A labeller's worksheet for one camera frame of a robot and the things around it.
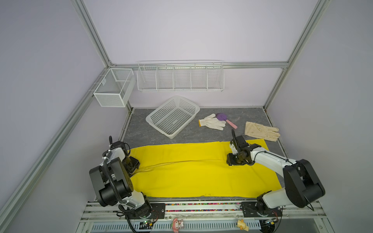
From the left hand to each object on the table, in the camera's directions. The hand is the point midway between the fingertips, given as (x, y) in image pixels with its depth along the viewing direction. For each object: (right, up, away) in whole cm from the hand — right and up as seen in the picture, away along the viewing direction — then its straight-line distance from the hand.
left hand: (136, 170), depth 86 cm
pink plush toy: (+26, -20, -18) cm, 37 cm away
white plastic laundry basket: (+17, +33, +29) cm, 47 cm away
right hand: (+58, +5, +4) cm, 58 cm away
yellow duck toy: (+57, -19, -19) cm, 63 cm away
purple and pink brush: (+58, +33, +27) cm, 72 cm away
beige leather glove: (+80, +23, +20) cm, 86 cm away
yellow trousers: (+38, -1, +5) cm, 39 cm away
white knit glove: (+48, +29, +26) cm, 62 cm away
